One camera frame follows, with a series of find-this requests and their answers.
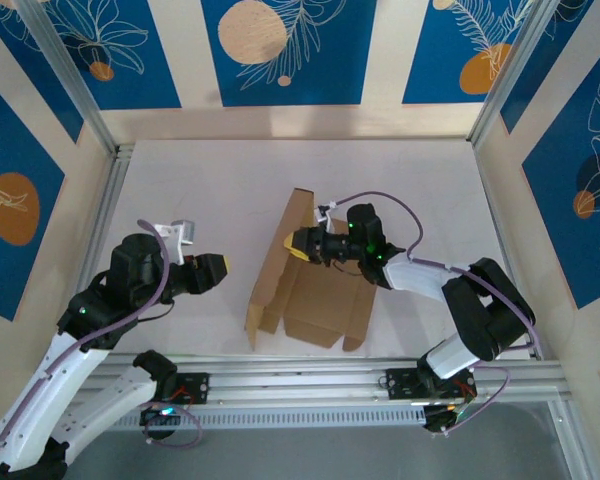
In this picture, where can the brown cardboard box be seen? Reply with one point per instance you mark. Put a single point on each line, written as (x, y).
(320, 300)

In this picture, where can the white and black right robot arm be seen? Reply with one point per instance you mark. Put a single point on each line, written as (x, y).
(415, 280)

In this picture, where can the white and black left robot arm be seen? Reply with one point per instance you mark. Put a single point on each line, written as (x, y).
(110, 405)

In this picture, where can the aluminium front beam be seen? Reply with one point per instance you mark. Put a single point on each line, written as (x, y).
(300, 385)

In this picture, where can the black controller board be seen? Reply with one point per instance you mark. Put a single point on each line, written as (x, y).
(162, 417)
(437, 420)

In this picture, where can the aluminium side rail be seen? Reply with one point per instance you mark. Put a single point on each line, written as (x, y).
(511, 260)
(105, 210)

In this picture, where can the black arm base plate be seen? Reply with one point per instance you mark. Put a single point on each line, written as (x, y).
(402, 384)
(197, 387)

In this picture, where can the blue floral wall panel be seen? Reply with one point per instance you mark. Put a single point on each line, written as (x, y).
(555, 85)
(330, 65)
(440, 50)
(560, 225)
(15, 150)
(150, 75)
(30, 60)

